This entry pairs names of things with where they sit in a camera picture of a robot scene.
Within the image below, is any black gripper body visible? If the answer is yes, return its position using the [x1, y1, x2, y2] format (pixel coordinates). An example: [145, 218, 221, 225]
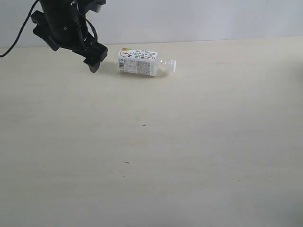
[39, 0, 98, 53]

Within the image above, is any clear bottle white printed label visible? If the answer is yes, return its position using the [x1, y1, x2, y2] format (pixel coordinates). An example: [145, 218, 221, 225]
[114, 47, 177, 78]

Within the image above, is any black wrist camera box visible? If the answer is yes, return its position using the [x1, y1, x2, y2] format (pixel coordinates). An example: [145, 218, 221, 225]
[78, 0, 106, 14]

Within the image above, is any black cable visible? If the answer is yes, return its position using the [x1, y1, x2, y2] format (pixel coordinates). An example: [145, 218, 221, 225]
[0, 0, 40, 57]

